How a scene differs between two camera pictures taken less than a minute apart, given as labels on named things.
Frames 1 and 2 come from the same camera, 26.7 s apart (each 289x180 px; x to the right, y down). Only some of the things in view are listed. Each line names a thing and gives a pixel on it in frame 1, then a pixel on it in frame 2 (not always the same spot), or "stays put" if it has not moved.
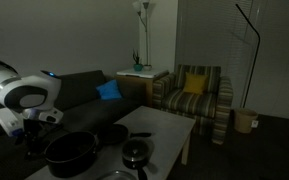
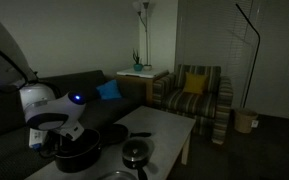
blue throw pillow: x=110 y=90 stays put
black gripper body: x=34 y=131 -> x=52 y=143
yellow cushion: x=195 y=83 stays put
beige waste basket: x=243 y=119 stays put
